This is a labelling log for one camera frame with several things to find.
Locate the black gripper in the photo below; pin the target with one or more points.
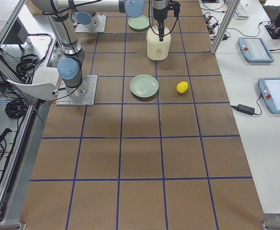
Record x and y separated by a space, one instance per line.
160 13

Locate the white chair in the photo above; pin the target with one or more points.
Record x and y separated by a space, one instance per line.
43 83

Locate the aluminium frame post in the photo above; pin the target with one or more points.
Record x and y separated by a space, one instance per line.
224 25

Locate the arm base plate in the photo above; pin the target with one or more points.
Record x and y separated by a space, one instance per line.
97 25
83 95

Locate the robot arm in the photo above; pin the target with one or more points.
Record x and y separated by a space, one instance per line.
58 10
161 8

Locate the teach pendant far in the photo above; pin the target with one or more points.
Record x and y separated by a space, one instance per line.
255 50

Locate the teach pendant near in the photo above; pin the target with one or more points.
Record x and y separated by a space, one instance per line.
270 90

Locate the green plate near arm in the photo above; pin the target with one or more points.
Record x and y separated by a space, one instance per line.
139 23
144 85

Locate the white rice cooker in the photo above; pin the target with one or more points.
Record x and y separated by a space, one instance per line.
156 49

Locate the black power adapter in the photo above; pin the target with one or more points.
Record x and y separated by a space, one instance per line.
245 109

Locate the yellow toy bell pepper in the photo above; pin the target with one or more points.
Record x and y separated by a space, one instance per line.
182 87

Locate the teach pendant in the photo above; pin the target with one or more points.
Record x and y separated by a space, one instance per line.
255 50
270 90

